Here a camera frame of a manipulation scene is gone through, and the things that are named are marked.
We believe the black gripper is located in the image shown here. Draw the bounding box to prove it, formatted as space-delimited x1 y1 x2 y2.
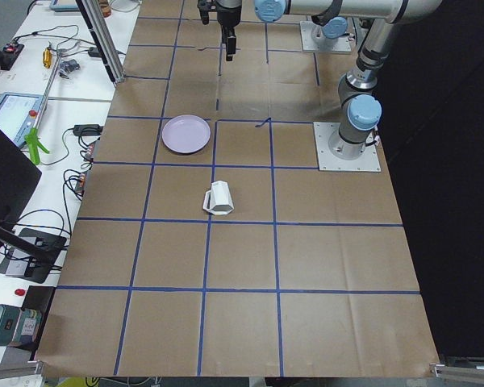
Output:
197 0 242 61

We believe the white faceted cup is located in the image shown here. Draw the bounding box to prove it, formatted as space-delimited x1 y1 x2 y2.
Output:
202 181 234 215

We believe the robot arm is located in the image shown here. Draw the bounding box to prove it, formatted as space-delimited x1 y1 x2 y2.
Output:
197 1 348 61
254 0 441 160

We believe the lavender plate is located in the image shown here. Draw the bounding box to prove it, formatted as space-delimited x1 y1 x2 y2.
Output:
161 114 211 154

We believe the black power adapter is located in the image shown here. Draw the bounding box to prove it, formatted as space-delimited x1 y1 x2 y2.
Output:
73 124 103 136

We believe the yellow tool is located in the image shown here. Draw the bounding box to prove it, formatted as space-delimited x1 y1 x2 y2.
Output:
42 47 52 69

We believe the green reacher grabber tool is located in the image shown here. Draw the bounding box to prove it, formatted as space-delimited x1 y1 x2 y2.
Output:
24 49 63 165

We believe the blue teach pendant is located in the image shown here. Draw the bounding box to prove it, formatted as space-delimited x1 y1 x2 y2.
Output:
0 92 42 148

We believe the black monitor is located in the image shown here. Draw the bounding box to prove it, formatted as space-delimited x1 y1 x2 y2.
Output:
0 113 44 271

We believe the brown paper table cover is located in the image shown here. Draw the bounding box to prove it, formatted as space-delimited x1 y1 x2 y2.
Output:
37 1 437 377

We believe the green box device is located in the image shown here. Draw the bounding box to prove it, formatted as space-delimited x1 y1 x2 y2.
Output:
0 304 20 346

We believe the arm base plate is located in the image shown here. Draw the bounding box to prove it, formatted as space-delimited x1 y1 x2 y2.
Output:
300 17 352 54
313 122 382 173

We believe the aluminium frame post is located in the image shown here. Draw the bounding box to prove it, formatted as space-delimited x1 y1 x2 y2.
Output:
76 0 125 84

